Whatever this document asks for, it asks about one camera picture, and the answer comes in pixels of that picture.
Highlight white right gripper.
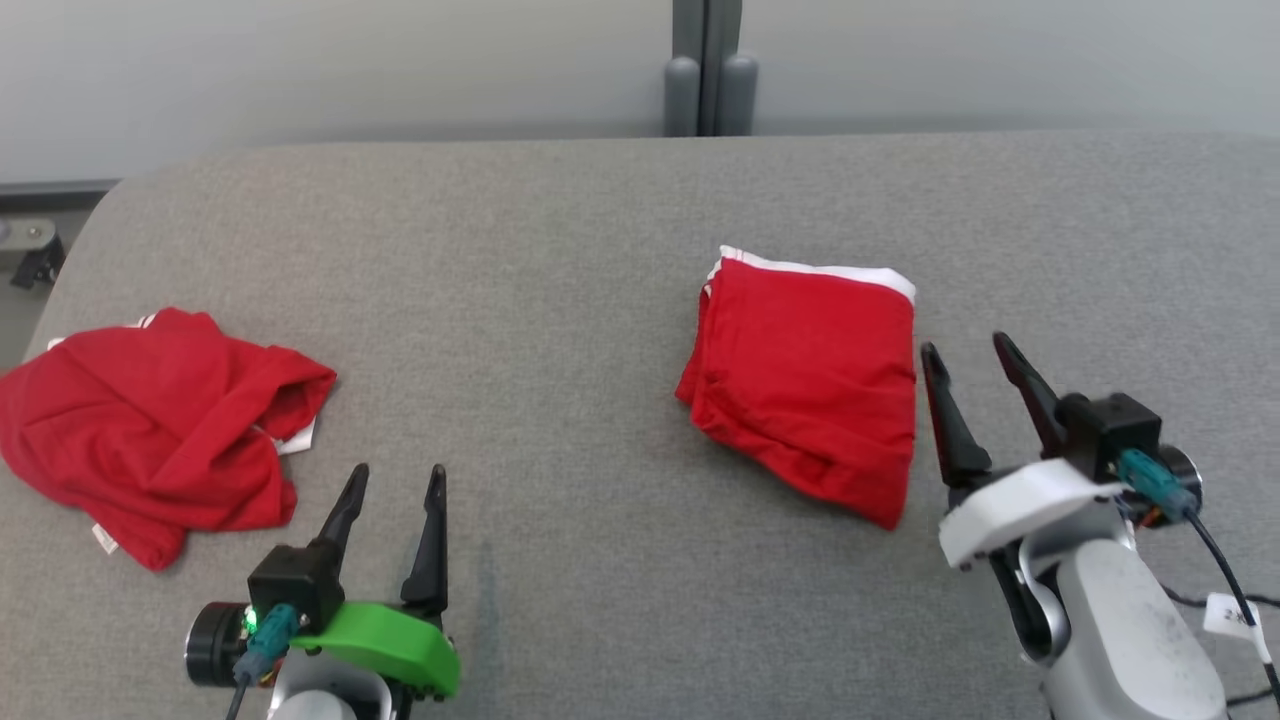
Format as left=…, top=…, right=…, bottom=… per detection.
left=919, top=332, right=1127, bottom=572

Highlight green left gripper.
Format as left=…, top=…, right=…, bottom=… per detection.
left=289, top=463, right=462, bottom=700

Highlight red shorts with white trim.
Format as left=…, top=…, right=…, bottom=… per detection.
left=674, top=244, right=919, bottom=532

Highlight red jersey with white stripes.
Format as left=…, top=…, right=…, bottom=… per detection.
left=0, top=306, right=339, bottom=574

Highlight small white cable tag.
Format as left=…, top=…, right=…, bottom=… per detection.
left=1202, top=591, right=1272, bottom=663

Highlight grey vertical post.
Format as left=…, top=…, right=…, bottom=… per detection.
left=663, top=0, right=760, bottom=138

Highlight black and grey metal bracket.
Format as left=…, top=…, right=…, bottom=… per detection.
left=0, top=215, right=68, bottom=292

